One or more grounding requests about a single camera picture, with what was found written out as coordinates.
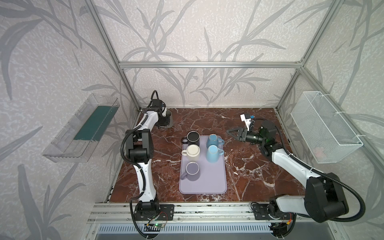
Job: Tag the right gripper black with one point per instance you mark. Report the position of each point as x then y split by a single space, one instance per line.
244 135

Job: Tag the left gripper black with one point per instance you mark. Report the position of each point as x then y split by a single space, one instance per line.
167 119

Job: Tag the lilac purple mug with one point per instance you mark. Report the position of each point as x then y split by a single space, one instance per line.
192 172

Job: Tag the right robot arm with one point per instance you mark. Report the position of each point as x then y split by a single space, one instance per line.
324 198

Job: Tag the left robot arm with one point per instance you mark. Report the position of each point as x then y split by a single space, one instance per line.
138 150

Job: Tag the blue mug rear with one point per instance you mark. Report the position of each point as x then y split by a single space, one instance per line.
214 140

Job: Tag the light blue mug front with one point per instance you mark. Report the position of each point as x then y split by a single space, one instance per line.
213 153

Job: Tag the black mug white rim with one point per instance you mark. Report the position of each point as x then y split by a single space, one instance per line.
192 138

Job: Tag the cream white mug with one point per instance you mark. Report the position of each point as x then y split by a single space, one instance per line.
192 153

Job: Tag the lilac rectangular tray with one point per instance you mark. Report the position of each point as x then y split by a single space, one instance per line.
212 178

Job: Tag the small green circuit board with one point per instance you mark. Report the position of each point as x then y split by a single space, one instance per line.
155 226

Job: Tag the white slotted vent strip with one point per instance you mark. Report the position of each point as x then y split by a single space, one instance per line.
190 228

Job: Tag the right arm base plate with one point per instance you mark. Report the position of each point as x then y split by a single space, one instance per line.
269 211

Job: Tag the clear plastic wall bin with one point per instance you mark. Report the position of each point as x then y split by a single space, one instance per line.
79 138

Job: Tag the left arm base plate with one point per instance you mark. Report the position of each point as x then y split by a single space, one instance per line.
165 212

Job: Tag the white wire mesh basket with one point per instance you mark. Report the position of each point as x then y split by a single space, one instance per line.
327 134

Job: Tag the aluminium front rail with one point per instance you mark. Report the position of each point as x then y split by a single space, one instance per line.
185 212

